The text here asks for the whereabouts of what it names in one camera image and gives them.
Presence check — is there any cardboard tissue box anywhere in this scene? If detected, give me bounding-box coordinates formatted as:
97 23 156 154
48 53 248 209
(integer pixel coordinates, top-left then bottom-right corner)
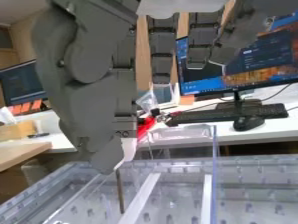
0 119 39 142

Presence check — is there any dark drill bit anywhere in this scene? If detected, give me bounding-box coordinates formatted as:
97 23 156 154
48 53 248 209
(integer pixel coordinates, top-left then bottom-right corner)
115 167 127 215

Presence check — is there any black mouse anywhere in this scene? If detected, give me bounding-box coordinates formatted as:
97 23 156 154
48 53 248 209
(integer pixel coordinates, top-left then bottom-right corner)
233 115 268 132

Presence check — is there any dark screen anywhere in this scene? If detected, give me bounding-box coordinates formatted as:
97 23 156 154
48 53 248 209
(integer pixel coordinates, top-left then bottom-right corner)
0 59 49 108

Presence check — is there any red tray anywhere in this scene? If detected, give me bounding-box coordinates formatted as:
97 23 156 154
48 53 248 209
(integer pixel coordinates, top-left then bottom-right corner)
134 115 157 140

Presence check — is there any black keyboard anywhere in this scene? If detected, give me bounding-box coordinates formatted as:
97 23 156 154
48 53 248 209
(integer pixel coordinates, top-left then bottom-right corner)
165 102 290 128

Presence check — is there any screen with blue picture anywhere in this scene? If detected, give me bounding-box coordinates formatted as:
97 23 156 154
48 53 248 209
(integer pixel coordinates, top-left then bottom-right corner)
174 13 298 98

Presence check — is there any white desk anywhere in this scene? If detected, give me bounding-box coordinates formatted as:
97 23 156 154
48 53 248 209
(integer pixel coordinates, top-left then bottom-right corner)
134 83 298 148
0 108 77 155

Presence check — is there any clear box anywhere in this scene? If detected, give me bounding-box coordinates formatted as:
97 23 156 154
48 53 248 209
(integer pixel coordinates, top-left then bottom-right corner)
0 155 298 224
119 123 220 224

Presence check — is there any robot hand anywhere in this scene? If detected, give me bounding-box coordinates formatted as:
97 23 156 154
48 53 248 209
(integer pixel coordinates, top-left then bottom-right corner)
29 0 298 176

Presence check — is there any wooden desk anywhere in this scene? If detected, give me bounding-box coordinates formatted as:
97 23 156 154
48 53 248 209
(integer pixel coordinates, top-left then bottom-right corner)
0 140 53 174

